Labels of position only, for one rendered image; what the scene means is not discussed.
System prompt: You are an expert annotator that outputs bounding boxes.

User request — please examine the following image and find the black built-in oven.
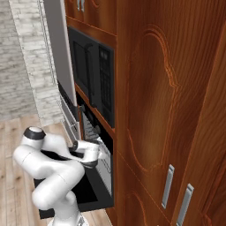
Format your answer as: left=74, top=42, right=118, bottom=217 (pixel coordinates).
left=75, top=90, right=116, bottom=199

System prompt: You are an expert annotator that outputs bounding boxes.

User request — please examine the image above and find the black microwave oven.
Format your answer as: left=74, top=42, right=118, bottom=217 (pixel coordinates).
left=67, top=26, right=116, bottom=129

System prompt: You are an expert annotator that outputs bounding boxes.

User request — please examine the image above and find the black microwave door handle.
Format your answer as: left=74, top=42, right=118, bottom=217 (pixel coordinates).
left=84, top=43, right=99, bottom=109

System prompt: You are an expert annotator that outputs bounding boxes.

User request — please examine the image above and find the low wooden cupboard door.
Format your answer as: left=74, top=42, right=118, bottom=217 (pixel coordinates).
left=116, top=151, right=172, bottom=226

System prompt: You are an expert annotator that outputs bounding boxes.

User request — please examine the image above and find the grey fridge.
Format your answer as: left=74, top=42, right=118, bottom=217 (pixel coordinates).
left=36, top=0, right=82, bottom=143

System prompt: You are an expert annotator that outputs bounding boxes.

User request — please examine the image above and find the silver cupboard door handle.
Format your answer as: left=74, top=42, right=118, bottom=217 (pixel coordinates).
left=76, top=0, right=86, bottom=13
left=176, top=183, right=195, bottom=226
left=161, top=164, right=176, bottom=210

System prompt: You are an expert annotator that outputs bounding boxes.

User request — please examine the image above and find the tall wooden cupboard door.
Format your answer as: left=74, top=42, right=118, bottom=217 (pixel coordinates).
left=171, top=23, right=226, bottom=226
left=116, top=0, right=226, bottom=226

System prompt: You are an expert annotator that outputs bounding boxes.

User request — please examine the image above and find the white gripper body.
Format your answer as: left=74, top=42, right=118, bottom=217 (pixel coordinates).
left=98, top=137, right=113, bottom=162

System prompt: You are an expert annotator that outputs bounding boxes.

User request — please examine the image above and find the small wooden cupboard door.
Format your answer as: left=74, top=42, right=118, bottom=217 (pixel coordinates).
left=64, top=0, right=117, bottom=37

